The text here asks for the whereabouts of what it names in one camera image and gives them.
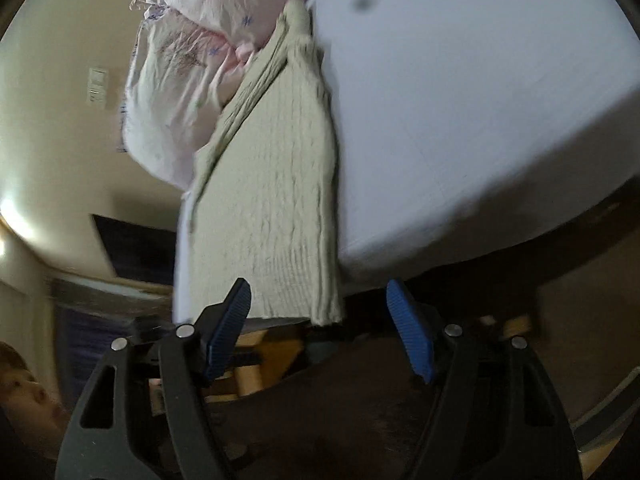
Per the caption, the person's face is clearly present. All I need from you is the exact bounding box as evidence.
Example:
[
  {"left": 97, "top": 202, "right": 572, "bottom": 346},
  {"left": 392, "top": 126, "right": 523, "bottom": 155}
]
[{"left": 1, "top": 342, "right": 70, "bottom": 460}]

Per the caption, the dark window opening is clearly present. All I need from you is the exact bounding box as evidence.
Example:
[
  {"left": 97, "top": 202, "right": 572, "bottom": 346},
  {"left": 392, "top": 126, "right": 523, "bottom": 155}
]
[{"left": 92, "top": 214, "right": 177, "bottom": 286}]

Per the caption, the white wall switch plate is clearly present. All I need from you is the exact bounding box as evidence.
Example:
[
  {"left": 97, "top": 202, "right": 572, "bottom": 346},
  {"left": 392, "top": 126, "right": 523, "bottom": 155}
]
[{"left": 86, "top": 67, "right": 108, "bottom": 110}]

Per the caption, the pink floral pillow small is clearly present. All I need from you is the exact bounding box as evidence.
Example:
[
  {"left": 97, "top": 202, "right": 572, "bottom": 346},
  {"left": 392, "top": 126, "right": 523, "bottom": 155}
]
[{"left": 122, "top": 6, "right": 256, "bottom": 191}]

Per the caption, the beige knitted sweater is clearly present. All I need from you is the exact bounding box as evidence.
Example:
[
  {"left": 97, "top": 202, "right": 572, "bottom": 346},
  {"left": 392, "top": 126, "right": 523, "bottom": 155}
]
[{"left": 186, "top": 0, "right": 343, "bottom": 325}]

